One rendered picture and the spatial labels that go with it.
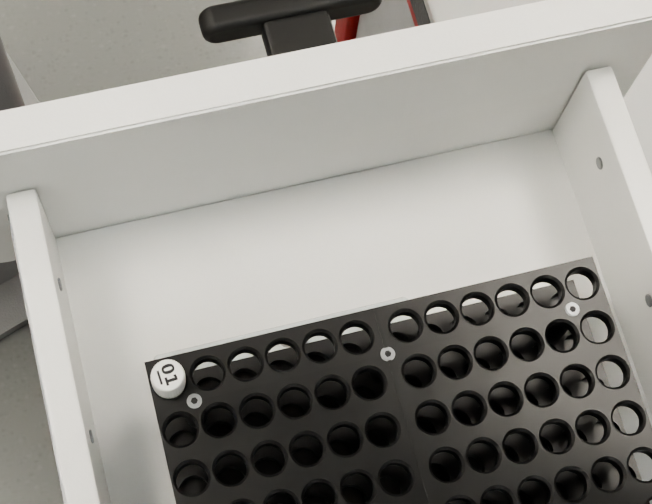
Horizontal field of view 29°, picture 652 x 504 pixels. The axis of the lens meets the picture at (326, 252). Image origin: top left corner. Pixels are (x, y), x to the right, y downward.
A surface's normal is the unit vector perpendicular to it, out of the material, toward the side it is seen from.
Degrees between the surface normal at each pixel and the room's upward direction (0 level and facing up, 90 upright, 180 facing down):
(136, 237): 0
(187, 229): 0
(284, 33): 0
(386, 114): 90
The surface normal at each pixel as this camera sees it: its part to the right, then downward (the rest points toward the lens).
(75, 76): 0.07, -0.33
